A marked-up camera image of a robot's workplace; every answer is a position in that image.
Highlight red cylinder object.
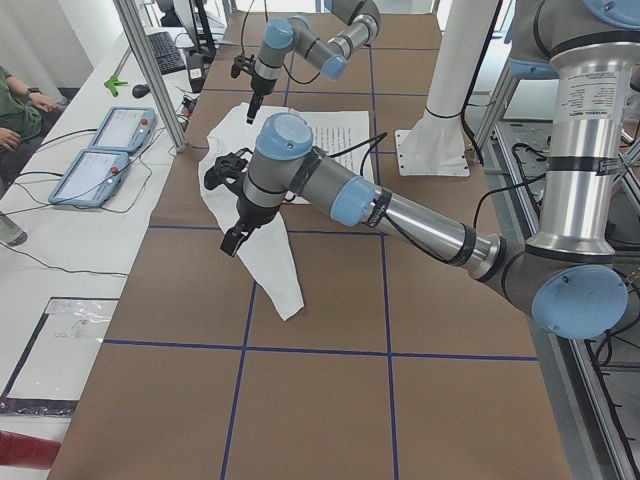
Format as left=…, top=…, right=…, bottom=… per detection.
left=0, top=430, right=61, bottom=470

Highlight green plastic tool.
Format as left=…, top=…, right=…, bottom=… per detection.
left=104, top=76, right=128, bottom=97

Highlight upper blue teach pendant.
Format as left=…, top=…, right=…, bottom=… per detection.
left=89, top=106, right=157, bottom=154

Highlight white camera mast pedestal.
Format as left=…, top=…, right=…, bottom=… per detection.
left=396, top=0, right=502, bottom=177

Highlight seated person green shirt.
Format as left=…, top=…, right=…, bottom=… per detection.
left=0, top=67, right=63, bottom=190

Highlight white long-sleeve printed shirt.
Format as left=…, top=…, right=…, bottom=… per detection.
left=198, top=103, right=373, bottom=320

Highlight lower blue teach pendant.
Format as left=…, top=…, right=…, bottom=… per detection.
left=48, top=149, right=129, bottom=208

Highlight black computer mouse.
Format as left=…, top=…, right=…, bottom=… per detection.
left=131, top=84, right=150, bottom=99

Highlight black computer keyboard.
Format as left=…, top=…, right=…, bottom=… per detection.
left=147, top=31, right=186, bottom=75

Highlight aluminium frame post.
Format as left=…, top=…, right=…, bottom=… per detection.
left=113, top=0, right=187, bottom=153

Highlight blue teach pendant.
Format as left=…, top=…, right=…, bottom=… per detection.
left=89, top=106, right=157, bottom=154
left=48, top=149, right=129, bottom=208

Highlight aluminium side frame rail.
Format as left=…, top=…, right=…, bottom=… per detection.
left=479, top=64, right=640, bottom=480

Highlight clear plastic sheet sleeve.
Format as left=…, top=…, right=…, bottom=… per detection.
left=1, top=297, right=118, bottom=418

